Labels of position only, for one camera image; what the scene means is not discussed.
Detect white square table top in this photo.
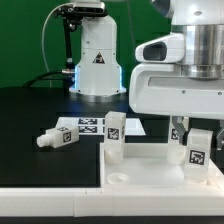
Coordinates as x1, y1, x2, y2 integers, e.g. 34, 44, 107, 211
100, 143, 224, 189

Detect grey camera cable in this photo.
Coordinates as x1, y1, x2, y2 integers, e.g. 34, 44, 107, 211
41, 3, 69, 88

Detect paper sheet with markers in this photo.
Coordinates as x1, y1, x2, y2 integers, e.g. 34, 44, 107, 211
56, 117, 145, 136

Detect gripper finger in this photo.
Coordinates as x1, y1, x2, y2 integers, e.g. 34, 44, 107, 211
216, 120, 224, 150
171, 116, 186, 144

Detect white L-shaped fence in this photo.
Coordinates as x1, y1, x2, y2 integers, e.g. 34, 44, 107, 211
0, 146, 224, 218

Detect black camera on stand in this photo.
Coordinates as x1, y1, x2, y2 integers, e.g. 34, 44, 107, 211
53, 0, 107, 76

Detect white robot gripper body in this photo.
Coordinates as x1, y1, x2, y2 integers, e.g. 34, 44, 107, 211
129, 63, 224, 120

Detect black cable on table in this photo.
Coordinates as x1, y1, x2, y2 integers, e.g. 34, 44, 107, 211
22, 70, 73, 88

